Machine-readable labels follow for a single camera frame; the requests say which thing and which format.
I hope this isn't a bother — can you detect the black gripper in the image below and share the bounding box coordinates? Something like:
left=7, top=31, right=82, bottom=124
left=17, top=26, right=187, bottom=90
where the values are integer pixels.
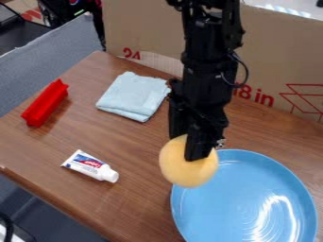
left=170, top=60, right=248, bottom=162

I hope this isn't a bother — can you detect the yellow ball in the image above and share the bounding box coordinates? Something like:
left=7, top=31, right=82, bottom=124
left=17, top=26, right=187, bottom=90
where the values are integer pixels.
left=159, top=135, right=219, bottom=188

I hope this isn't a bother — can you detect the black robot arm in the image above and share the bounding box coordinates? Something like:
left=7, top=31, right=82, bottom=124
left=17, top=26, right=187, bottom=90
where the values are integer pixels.
left=167, top=0, right=246, bottom=162

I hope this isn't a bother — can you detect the blue plate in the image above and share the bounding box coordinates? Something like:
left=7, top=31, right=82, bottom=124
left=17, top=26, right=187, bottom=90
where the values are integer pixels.
left=171, top=149, right=318, bottom=242

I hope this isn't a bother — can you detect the light blue folded cloth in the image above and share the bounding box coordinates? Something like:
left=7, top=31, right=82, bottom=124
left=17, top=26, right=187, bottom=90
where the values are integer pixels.
left=96, top=72, right=171, bottom=123

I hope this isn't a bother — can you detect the white toothpaste tube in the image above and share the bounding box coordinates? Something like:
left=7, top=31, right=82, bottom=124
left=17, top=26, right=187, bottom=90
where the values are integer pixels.
left=60, top=149, right=119, bottom=183

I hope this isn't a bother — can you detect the red plastic block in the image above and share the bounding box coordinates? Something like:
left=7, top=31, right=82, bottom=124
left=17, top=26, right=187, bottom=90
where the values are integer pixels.
left=21, top=78, right=68, bottom=128

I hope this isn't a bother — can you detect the grey fabric partition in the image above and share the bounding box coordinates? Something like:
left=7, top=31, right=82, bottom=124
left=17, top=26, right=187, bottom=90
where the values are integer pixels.
left=0, top=14, right=103, bottom=117

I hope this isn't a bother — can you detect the black equipment in background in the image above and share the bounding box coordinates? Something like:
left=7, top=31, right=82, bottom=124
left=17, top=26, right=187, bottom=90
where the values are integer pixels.
left=36, top=0, right=106, bottom=48

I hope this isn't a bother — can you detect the cardboard box wall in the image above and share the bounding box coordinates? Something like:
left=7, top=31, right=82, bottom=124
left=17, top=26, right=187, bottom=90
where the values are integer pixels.
left=103, top=0, right=323, bottom=124

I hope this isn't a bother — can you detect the black cable loop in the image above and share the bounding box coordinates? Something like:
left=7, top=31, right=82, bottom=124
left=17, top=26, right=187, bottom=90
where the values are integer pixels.
left=0, top=213, right=15, bottom=242

